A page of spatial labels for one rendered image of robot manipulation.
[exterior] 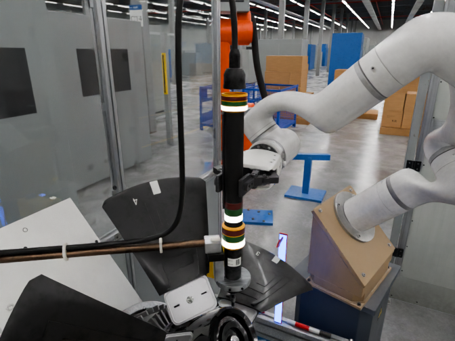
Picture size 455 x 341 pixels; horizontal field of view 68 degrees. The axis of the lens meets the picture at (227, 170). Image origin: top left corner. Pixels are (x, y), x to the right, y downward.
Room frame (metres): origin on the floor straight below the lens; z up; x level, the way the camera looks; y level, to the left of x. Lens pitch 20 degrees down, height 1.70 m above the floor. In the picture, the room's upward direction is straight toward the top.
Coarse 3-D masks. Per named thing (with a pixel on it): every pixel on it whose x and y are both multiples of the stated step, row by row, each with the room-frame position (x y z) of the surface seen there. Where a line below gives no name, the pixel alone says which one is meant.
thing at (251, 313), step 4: (220, 300) 0.59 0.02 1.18; (224, 300) 0.60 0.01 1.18; (228, 300) 0.59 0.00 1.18; (220, 304) 0.58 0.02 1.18; (224, 304) 0.58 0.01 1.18; (228, 304) 0.58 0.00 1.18; (236, 304) 0.58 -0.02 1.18; (240, 304) 0.58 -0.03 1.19; (216, 308) 0.57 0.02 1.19; (240, 308) 0.57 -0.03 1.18; (244, 308) 0.57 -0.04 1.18; (248, 308) 0.57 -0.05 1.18; (244, 312) 0.56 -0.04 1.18; (248, 312) 0.56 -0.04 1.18; (252, 312) 0.56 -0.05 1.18; (256, 312) 0.56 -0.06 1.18; (248, 316) 0.55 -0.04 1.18; (252, 316) 0.55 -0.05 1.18; (252, 320) 0.54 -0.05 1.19
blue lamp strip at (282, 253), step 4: (280, 236) 0.87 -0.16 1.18; (284, 236) 0.86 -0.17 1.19; (284, 240) 0.86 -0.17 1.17; (280, 244) 0.87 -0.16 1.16; (284, 244) 0.86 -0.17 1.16; (280, 248) 0.87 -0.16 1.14; (284, 248) 0.86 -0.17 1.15; (280, 252) 0.87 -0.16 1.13; (284, 252) 0.86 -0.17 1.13; (280, 256) 0.87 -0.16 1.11; (284, 256) 0.86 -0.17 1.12; (284, 260) 0.86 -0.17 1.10; (280, 304) 0.86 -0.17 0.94; (276, 308) 0.87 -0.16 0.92; (280, 308) 0.86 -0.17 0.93; (276, 312) 0.87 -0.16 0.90; (280, 312) 0.86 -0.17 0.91; (276, 316) 0.87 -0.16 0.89; (280, 316) 0.86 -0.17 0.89; (276, 320) 0.87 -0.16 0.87; (280, 320) 0.86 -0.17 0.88
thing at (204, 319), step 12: (216, 312) 0.47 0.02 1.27; (228, 312) 0.48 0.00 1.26; (240, 312) 0.50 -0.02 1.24; (192, 324) 0.48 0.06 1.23; (204, 324) 0.46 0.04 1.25; (216, 324) 0.45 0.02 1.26; (228, 324) 0.47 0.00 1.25; (240, 324) 0.49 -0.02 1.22; (252, 324) 0.49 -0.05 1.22; (204, 336) 0.43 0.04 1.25; (216, 336) 0.43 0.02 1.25; (228, 336) 0.46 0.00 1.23; (240, 336) 0.47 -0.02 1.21; (252, 336) 0.48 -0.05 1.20
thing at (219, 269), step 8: (208, 240) 0.55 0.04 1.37; (208, 248) 0.53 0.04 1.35; (216, 248) 0.54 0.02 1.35; (208, 256) 0.53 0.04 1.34; (216, 256) 0.53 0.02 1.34; (216, 264) 0.54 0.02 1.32; (216, 272) 0.54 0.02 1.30; (224, 272) 0.57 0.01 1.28; (248, 272) 0.57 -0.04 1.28; (216, 280) 0.54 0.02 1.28; (224, 280) 0.54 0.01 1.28; (240, 280) 0.54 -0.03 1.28; (248, 280) 0.54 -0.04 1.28; (224, 288) 0.53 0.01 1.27; (232, 288) 0.52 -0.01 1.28; (240, 288) 0.52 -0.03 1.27
